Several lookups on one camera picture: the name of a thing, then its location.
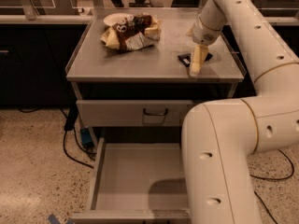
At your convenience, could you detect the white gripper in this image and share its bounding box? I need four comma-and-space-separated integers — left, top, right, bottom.
186, 17, 223, 77

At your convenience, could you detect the dark blue rxbar wrapper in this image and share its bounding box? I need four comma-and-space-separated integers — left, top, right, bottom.
178, 53, 213, 67

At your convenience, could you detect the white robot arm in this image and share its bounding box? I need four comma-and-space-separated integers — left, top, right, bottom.
181, 0, 299, 224

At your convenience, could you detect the grey metal drawer cabinet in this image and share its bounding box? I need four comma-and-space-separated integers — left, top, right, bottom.
64, 7, 247, 224

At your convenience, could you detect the closed grey middle drawer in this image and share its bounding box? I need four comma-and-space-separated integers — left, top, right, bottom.
77, 100, 196, 127

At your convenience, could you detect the open grey bottom drawer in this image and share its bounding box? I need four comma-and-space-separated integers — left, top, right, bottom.
72, 139, 191, 224

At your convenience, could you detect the crumpled brown chip bag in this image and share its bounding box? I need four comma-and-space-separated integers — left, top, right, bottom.
101, 13, 161, 52

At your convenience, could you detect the white plate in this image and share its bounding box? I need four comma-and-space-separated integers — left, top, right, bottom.
104, 13, 131, 26

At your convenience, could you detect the blue power adapter box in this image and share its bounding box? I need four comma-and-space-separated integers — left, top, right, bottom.
79, 128, 93, 148

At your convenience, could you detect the dark side cabinet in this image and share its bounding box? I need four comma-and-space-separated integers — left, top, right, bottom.
0, 24, 85, 107

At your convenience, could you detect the long grey counter shelf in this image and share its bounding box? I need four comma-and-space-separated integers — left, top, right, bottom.
0, 7, 299, 27

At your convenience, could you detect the blue tape strip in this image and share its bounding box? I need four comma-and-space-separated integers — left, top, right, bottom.
48, 214, 74, 224

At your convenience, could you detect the black drawer handle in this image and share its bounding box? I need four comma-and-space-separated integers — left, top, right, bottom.
143, 108, 168, 117

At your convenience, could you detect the black floor cable left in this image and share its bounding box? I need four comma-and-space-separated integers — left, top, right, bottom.
18, 107, 97, 170

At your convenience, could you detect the black floor cable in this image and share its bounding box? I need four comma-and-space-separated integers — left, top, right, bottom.
18, 107, 97, 170
249, 148, 295, 224

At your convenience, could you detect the black floor cable right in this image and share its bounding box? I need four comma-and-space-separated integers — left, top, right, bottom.
249, 148, 295, 224

